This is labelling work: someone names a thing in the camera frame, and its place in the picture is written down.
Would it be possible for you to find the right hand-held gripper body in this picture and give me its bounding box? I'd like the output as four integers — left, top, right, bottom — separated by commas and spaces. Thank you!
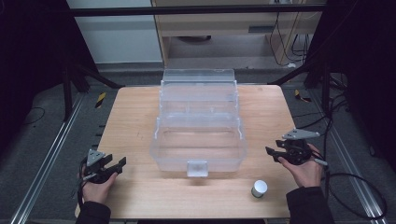
276, 128, 329, 166

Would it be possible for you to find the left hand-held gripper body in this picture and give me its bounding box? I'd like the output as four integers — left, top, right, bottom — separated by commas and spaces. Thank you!
81, 148, 114, 185

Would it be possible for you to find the small white bottle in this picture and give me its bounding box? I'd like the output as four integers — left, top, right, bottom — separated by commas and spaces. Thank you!
250, 179, 268, 199

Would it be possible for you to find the clear plastic storage box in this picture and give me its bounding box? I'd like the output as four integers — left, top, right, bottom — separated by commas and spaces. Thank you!
149, 68, 248, 178

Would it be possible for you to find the person's left hand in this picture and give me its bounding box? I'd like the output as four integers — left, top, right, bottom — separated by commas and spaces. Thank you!
78, 171, 119, 205

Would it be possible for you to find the person's right hand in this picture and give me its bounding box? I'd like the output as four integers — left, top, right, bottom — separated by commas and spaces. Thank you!
277, 143, 324, 189

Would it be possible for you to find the yellow black striped tape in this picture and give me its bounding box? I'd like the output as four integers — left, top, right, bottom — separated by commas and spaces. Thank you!
94, 91, 107, 109
294, 89, 312, 104

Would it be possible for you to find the black metal stand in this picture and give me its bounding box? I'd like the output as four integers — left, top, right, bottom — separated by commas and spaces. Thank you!
268, 59, 332, 117
61, 60, 125, 122

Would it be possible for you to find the wooden cabinet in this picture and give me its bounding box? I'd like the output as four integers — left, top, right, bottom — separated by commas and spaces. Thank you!
150, 0, 325, 67

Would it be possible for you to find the white cabinet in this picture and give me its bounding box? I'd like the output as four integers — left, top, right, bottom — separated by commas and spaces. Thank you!
65, 0, 164, 65

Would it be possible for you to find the black horizontal bar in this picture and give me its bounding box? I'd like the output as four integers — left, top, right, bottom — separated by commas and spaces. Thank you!
66, 3, 328, 18

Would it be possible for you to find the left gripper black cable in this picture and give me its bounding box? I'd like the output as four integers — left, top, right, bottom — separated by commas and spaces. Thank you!
70, 157, 90, 210

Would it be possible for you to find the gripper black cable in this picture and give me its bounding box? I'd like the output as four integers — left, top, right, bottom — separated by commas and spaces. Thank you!
320, 155, 389, 220
70, 157, 90, 210

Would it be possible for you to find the aluminium floor rail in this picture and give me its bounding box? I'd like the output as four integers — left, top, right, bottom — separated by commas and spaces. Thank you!
8, 92, 86, 224
306, 90, 389, 224

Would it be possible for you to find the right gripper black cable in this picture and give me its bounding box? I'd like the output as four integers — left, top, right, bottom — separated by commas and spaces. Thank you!
320, 155, 389, 220

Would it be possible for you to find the bundle of black cables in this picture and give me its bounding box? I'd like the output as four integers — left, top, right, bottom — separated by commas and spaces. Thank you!
269, 12, 314, 68

